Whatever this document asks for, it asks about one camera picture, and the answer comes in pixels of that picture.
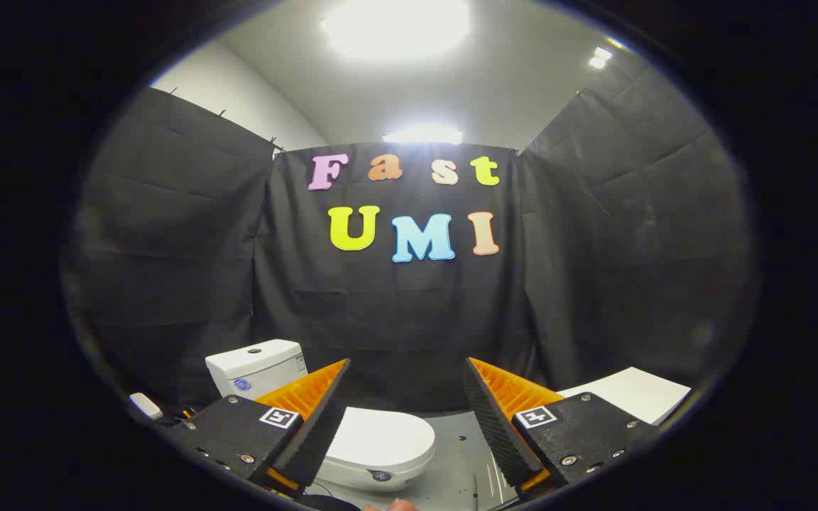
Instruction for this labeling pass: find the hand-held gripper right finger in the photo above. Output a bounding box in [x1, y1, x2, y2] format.
[463, 357, 658, 498]

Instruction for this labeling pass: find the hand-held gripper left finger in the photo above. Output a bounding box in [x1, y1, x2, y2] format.
[160, 358, 351, 498]

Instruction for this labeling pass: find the white toilet lid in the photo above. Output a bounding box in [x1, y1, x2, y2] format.
[324, 407, 436, 466]

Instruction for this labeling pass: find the white toilet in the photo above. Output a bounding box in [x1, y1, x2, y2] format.
[205, 339, 436, 493]

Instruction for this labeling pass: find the black backdrop cloth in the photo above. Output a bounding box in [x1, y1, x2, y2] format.
[61, 67, 758, 419]

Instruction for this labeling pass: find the white cabinet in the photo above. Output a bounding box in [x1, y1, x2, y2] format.
[557, 367, 692, 427]

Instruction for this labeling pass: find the small white adapter box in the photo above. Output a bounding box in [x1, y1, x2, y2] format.
[129, 392, 163, 420]

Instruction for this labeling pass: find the long ceiling light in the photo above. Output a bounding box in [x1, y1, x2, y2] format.
[383, 126, 464, 145]

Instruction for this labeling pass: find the large ceiling light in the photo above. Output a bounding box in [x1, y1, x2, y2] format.
[320, 0, 470, 61]

